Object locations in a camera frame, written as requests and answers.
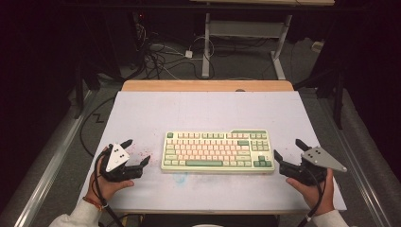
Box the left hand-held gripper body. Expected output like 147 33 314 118
99 142 145 183

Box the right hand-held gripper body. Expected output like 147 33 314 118
278 146 348 187

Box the green and cream keyboard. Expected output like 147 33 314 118
160 129 276 175

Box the person's left hand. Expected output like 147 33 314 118
89 153 135 204

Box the person's right hand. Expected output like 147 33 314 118
286 168 336 218

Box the black metal stand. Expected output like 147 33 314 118
295 67 345 131

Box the white table mat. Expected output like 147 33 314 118
76 90 348 213

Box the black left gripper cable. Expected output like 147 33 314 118
94 148 126 227

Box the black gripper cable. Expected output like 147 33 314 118
296 166 327 227
94 148 126 227

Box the metal floor rail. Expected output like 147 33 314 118
13 90 96 227
317 96 392 227

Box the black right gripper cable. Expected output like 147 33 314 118
296 166 327 227

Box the black floor cable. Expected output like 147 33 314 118
78 96 116 159

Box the orange bracelet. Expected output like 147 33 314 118
82 196 104 212

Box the tangle of floor cables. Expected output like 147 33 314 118
133 22 216 80

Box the white metal desk frame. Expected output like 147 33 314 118
188 0 336 80

